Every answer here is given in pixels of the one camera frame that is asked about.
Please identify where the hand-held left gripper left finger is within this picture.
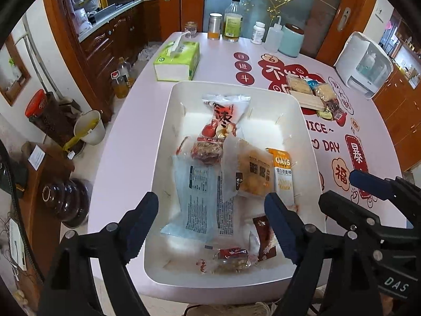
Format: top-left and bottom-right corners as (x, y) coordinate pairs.
(39, 191), (159, 316)

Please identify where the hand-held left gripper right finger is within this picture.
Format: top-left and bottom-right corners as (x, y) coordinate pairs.
(264, 192), (385, 316)

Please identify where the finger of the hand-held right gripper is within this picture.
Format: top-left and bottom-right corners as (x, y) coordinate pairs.
(318, 191), (405, 247)
(349, 170), (421, 228)

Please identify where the small brown snack packet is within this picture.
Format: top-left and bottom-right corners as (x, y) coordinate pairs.
(252, 215), (277, 262)

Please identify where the oat bar packet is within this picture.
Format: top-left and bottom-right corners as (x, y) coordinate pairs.
(266, 148), (295, 206)

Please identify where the large light blue snack packet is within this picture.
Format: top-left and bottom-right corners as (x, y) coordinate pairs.
(161, 155), (237, 242)

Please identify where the clear bread packet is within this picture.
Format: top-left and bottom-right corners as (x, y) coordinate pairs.
(221, 136), (275, 201)

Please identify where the small clear nut snack packet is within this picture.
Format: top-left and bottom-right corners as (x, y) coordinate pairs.
(197, 247), (252, 274)

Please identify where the clear date snack packet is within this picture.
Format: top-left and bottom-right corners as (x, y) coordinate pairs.
(192, 94), (251, 168)

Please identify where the white plastic tray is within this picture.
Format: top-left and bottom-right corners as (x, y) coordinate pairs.
(144, 81), (327, 287)

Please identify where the wooden cupboard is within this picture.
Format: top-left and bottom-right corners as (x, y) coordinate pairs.
(375, 7), (421, 172)

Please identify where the dark clear snack packet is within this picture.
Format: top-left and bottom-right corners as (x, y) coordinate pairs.
(325, 100), (344, 121)

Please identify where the dark glass jar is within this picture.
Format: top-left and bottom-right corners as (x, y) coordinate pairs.
(43, 178), (90, 228)

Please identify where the printed pink tablecloth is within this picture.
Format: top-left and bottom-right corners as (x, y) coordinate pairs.
(87, 31), (412, 307)

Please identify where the beige wafer packet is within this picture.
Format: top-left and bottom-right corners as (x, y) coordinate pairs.
(291, 90), (326, 111)

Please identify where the yellow noodle snack packet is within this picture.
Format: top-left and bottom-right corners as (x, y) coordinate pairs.
(307, 79), (339, 101)

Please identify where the white bucket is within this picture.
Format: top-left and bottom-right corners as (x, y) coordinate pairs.
(73, 110), (106, 145)

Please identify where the yellow scoop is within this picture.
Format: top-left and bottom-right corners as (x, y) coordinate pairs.
(62, 128), (89, 152)

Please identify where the clear cracker packet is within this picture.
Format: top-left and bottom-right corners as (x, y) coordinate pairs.
(285, 74), (313, 94)

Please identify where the white sterilizer cabinet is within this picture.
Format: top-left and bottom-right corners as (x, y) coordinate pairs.
(334, 31), (393, 99)

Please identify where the oil bottle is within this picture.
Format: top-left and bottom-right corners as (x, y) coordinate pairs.
(118, 57), (135, 88)
(112, 71), (127, 98)

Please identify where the teal canister with brown lid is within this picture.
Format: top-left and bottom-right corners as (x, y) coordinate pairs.
(278, 24), (305, 57)

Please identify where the red lid container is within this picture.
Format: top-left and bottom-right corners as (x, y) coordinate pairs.
(26, 89), (48, 119)

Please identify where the white squeeze bottle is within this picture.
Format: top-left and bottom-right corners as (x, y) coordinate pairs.
(265, 16), (284, 53)

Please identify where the green tissue box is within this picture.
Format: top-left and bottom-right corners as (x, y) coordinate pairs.
(153, 36), (201, 82)

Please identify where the white pill bottle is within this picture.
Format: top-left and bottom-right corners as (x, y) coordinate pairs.
(250, 21), (265, 45)

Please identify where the frosted glass sliding door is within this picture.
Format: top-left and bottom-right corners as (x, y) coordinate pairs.
(206, 0), (333, 53)

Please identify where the wooden kitchen cabinet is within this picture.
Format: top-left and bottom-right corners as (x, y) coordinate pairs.
(43, 0), (162, 112)

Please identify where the large glass bottle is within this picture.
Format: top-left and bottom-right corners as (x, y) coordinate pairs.
(224, 0), (244, 43)

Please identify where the metal can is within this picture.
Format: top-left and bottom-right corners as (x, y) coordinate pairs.
(208, 13), (222, 41)

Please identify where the silver door handle plate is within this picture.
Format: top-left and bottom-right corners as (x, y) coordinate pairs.
(340, 7), (351, 32)

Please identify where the wooden picture frame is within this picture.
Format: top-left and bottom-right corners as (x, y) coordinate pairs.
(0, 34), (32, 106)

